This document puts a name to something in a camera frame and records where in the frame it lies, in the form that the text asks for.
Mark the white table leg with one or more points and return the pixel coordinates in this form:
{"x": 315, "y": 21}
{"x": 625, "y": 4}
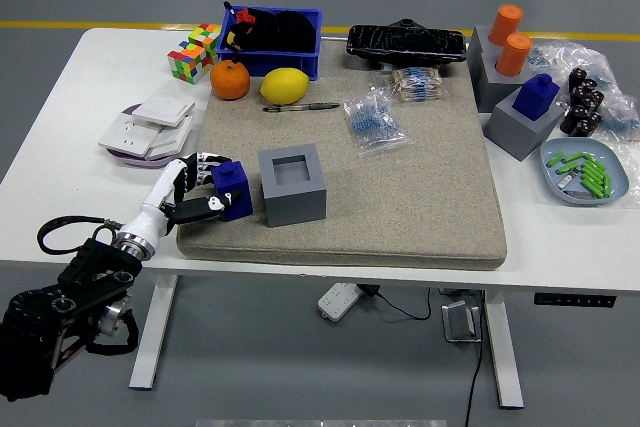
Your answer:
{"x": 505, "y": 357}
{"x": 152, "y": 337}

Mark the white wall switch plate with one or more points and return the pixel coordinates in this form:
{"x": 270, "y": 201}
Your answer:
{"x": 162, "y": 109}

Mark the blue plastic bin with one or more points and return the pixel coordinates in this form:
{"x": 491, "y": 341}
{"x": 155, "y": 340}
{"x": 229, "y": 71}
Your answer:
{"x": 280, "y": 64}

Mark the white wall socket plate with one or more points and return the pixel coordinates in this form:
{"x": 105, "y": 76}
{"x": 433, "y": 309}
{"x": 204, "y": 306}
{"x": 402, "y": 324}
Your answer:
{"x": 125, "y": 134}

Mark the blue-grey shallow dish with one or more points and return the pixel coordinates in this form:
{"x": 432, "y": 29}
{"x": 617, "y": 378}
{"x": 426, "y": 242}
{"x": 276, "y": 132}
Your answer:
{"x": 552, "y": 184}

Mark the green small cylinder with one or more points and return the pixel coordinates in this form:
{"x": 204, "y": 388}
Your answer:
{"x": 595, "y": 172}
{"x": 567, "y": 168}
{"x": 555, "y": 159}
{"x": 607, "y": 187}
{"x": 594, "y": 179}
{"x": 595, "y": 162}
{"x": 592, "y": 188}
{"x": 573, "y": 157}

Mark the taped resistor bundle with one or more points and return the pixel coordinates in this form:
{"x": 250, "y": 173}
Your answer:
{"x": 415, "y": 84}

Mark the black table control panel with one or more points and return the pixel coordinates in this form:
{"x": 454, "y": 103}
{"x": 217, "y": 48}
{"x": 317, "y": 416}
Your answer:
{"x": 575, "y": 300}

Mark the clear plastic parts bag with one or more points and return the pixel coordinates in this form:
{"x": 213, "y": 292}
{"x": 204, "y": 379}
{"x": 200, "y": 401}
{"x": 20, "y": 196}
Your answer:
{"x": 560, "y": 59}
{"x": 622, "y": 119}

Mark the large grey block holder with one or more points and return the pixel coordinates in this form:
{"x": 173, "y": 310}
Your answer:
{"x": 482, "y": 82}

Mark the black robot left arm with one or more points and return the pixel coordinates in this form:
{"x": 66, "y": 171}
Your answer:
{"x": 30, "y": 337}

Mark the black grey pen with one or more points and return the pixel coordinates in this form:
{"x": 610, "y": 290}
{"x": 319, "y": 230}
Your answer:
{"x": 305, "y": 107}

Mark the black cylindrical capacitor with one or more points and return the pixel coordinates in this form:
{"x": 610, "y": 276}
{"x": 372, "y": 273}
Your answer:
{"x": 596, "y": 98}
{"x": 577, "y": 78}
{"x": 571, "y": 119}
{"x": 582, "y": 128}
{"x": 590, "y": 85}
{"x": 580, "y": 95}
{"x": 594, "y": 118}

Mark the white power strip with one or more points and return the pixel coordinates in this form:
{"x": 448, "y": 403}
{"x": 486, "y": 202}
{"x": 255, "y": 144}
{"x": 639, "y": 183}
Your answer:
{"x": 340, "y": 299}

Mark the purple round plate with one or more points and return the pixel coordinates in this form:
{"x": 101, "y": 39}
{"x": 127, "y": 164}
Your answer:
{"x": 140, "y": 162}

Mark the black rear-view mirror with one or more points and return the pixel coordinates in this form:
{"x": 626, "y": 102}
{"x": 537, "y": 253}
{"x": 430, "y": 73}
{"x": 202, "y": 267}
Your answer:
{"x": 405, "y": 42}

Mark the grey-brown fabric mat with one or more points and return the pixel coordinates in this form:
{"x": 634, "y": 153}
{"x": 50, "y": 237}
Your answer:
{"x": 400, "y": 197}

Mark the grey square seal holder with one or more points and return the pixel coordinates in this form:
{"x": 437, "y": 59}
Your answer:
{"x": 515, "y": 134}
{"x": 295, "y": 207}

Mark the yellow lemon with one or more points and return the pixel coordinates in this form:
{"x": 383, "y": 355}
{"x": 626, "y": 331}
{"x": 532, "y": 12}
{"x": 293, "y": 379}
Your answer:
{"x": 285, "y": 87}

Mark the small grey metal part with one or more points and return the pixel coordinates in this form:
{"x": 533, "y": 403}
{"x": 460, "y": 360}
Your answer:
{"x": 579, "y": 194}

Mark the orange cylinder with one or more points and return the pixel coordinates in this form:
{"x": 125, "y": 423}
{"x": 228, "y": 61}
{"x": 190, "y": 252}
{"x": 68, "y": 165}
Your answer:
{"x": 514, "y": 54}
{"x": 505, "y": 24}

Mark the clear bag of blue resistors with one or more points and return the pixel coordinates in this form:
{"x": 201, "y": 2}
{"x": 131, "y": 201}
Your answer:
{"x": 372, "y": 119}

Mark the blue seal stamp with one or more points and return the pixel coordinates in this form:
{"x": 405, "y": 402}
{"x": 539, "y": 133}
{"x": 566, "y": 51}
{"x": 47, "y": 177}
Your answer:
{"x": 235, "y": 177}
{"x": 535, "y": 97}

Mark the colourful puzzle cube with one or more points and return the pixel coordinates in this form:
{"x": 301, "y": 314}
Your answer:
{"x": 205, "y": 37}
{"x": 187, "y": 64}

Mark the red fabric piece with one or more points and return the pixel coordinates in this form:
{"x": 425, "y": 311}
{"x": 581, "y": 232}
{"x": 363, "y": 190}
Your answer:
{"x": 246, "y": 15}

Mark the small white silver part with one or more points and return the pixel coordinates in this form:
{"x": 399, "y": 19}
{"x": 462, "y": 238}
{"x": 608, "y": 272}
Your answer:
{"x": 566, "y": 182}

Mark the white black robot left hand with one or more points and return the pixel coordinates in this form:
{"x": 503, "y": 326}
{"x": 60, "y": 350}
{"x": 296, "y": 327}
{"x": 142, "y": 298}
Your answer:
{"x": 155, "y": 197}

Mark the silver metal stand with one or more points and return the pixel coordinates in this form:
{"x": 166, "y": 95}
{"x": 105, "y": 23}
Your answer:
{"x": 457, "y": 322}

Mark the orange fruit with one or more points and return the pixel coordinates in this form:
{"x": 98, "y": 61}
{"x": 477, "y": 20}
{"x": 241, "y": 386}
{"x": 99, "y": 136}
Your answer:
{"x": 230, "y": 81}

